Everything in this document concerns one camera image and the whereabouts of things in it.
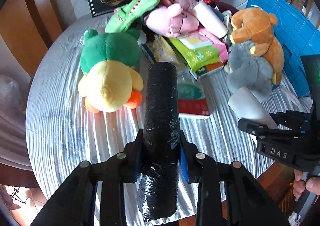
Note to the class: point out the pink tissue pack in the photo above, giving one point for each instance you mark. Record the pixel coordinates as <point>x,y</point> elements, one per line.
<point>217,43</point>

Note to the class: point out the red green tissue pack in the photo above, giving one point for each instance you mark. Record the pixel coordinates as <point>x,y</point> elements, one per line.
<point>193,103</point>

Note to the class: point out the brown teddy bear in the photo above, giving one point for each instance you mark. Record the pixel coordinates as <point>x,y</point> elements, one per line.
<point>260,33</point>

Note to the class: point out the green yellow duck plush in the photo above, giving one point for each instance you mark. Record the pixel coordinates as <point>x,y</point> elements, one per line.
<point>110,76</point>

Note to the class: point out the clear plastic bag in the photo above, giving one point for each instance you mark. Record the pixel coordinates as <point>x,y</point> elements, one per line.
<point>10,93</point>

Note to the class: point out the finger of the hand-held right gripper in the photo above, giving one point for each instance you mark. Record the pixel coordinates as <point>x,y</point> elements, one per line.
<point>292,119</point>
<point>252,128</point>

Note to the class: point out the grey plush toy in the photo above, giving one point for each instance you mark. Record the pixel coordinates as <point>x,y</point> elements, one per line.
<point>250,73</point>

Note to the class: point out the blue plastic crate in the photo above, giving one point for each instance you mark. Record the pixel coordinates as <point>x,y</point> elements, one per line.
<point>295,31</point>

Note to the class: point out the pink pig plush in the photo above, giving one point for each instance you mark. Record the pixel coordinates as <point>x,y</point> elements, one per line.
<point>170,18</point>

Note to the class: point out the black cylinder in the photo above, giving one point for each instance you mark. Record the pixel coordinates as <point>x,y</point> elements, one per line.
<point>161,106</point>

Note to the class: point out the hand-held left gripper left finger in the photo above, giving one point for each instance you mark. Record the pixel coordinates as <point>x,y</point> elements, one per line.
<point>130,163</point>

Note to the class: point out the green crocodile plush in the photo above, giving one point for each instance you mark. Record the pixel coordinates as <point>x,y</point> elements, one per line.
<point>132,11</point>

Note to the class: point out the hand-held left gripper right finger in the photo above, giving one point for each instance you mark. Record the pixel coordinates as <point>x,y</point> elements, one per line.
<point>183,166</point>

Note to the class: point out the person's right hand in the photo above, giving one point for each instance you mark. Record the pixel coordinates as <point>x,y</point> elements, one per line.
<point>312,186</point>

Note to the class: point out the green floral tissue pack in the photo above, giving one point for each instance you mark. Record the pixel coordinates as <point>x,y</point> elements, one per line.
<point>197,56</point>

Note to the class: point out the white cylinder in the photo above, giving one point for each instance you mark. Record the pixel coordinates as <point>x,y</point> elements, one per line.
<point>211,20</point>
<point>250,106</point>

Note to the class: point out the yellow white wipes pack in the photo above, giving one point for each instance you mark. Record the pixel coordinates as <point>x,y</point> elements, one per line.
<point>165,51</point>

